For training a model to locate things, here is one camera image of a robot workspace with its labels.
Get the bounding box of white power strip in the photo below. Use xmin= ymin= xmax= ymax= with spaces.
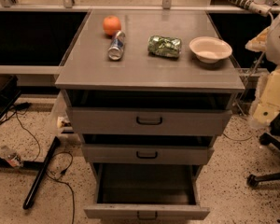
xmin=227 ymin=0 xmax=272 ymax=17

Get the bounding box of blue silver soda can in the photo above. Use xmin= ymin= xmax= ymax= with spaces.
xmin=108 ymin=31 xmax=125 ymax=61

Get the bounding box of clear plastic bottle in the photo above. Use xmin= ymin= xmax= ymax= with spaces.
xmin=1 ymin=146 xmax=22 ymax=168

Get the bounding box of green crumpled chip bag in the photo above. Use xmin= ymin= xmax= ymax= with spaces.
xmin=147 ymin=35 xmax=182 ymax=58

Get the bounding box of black table leg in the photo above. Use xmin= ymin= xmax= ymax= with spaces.
xmin=22 ymin=136 xmax=61 ymax=210

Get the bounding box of grey drawer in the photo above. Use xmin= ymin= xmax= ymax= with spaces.
xmin=82 ymin=144 xmax=214 ymax=165
xmin=85 ymin=163 xmax=209 ymax=221
xmin=66 ymin=107 xmax=231 ymax=136

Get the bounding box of orange fruit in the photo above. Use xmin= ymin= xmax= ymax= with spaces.
xmin=103 ymin=16 xmax=121 ymax=35

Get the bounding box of black box on left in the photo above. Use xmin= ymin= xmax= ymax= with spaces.
xmin=0 ymin=75 xmax=21 ymax=118

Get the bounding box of grey drawer cabinet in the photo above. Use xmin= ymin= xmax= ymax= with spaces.
xmin=54 ymin=9 xmax=246 ymax=173

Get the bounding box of grey bottom drawer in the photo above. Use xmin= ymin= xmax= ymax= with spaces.
xmin=85 ymin=163 xmax=209 ymax=221

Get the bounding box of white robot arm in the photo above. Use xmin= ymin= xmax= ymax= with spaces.
xmin=245 ymin=13 xmax=280 ymax=128

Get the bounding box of black office chair base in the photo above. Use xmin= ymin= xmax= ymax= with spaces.
xmin=246 ymin=132 xmax=280 ymax=189

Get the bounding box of black floor cable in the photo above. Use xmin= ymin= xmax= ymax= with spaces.
xmin=0 ymin=105 xmax=77 ymax=224

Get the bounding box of grey middle drawer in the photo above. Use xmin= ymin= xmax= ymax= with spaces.
xmin=82 ymin=144 xmax=214 ymax=165

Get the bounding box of grey top drawer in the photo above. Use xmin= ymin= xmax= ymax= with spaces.
xmin=66 ymin=107 xmax=231 ymax=136

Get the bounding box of white paper bowl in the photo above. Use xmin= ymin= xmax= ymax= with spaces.
xmin=189 ymin=36 xmax=232 ymax=63

